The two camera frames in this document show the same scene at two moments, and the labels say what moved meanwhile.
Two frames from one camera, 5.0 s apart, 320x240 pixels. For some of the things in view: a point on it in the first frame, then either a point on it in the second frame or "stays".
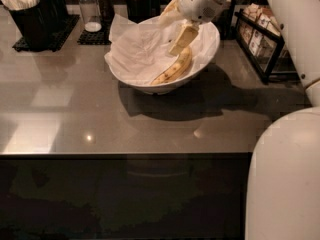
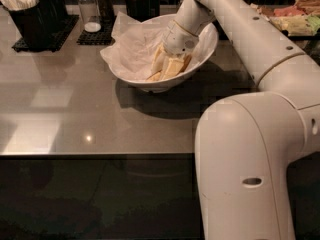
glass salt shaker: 91,14 stays
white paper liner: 140,51 stays
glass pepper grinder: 106,4 stays
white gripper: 196,4 -> 177,39
